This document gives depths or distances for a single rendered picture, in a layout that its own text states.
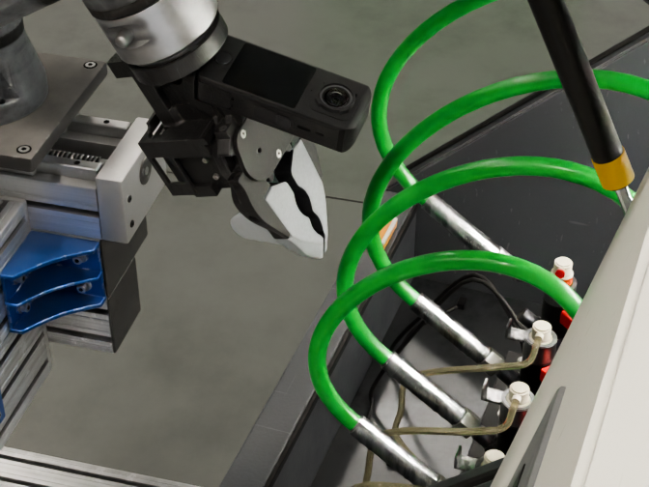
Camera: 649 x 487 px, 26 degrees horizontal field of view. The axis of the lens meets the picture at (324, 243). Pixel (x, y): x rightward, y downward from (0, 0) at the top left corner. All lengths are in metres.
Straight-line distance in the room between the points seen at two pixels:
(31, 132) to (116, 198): 0.12
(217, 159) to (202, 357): 1.90
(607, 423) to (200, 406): 2.26
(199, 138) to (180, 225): 2.24
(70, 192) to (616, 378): 1.17
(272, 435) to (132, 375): 1.49
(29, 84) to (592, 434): 1.21
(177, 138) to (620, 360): 0.50
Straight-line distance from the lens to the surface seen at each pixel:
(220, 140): 0.96
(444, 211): 1.25
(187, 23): 0.92
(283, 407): 1.38
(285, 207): 1.00
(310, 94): 0.94
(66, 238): 1.69
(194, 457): 2.66
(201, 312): 2.96
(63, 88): 1.71
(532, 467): 0.64
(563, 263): 1.25
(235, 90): 0.94
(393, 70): 1.19
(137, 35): 0.92
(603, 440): 0.51
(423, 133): 1.11
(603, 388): 0.54
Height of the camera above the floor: 1.91
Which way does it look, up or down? 38 degrees down
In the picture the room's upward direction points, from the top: straight up
